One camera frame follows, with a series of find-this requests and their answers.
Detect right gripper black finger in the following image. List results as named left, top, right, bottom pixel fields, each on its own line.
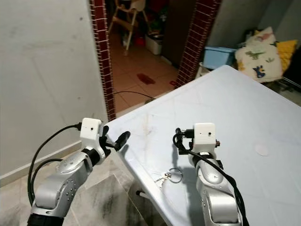
left=174, top=128, right=185, bottom=154

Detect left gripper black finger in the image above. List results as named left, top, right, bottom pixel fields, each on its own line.
left=115, top=131, right=131, bottom=150

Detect silver keys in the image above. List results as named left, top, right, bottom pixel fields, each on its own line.
left=153, top=168, right=183, bottom=188

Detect white plastic folding table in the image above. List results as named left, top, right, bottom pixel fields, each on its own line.
left=104, top=65, right=301, bottom=226

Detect small red floor cloth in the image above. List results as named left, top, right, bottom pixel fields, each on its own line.
left=136, top=73, right=157, bottom=85

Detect light blue plastic tub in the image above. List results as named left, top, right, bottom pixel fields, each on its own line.
left=203, top=46, right=238, bottom=70

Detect white storage box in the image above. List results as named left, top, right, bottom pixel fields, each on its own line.
left=145, top=34, right=163, bottom=56

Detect dark brown door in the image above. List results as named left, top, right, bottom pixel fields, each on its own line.
left=162, top=0, right=197, bottom=66

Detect cream dinosaur print pillow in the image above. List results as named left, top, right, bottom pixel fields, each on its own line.
left=235, top=26, right=285, bottom=83

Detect wooden high chair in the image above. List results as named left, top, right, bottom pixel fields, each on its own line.
left=107, top=0, right=146, bottom=57

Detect yellow cushion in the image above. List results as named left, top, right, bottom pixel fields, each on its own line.
left=277, top=40, right=298, bottom=72

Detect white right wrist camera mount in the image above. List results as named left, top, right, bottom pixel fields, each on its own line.
left=193, top=123, right=217, bottom=156

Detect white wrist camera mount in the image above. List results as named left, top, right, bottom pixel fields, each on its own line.
left=80, top=119, right=105, bottom=158
left=193, top=123, right=217, bottom=156

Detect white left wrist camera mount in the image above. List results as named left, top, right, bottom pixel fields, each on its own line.
left=80, top=119, right=105, bottom=158

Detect thin black floor cable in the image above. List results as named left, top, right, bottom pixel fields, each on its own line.
left=114, top=90, right=158, bottom=100

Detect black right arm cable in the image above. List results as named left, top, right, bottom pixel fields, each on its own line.
left=179, top=129, right=250, bottom=226

